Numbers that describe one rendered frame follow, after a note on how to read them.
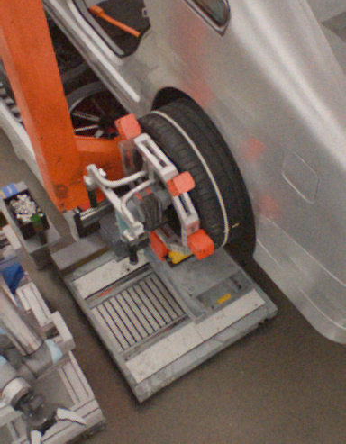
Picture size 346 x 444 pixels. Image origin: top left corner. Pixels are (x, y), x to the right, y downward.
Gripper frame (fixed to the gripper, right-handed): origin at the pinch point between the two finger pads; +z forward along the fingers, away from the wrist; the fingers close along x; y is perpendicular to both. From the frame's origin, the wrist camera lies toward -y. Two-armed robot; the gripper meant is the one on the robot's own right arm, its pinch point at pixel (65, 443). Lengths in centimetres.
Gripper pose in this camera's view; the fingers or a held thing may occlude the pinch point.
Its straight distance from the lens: 196.9
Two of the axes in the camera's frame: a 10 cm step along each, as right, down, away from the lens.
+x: -6.9, 5.2, -5.0
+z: 7.2, 5.6, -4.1
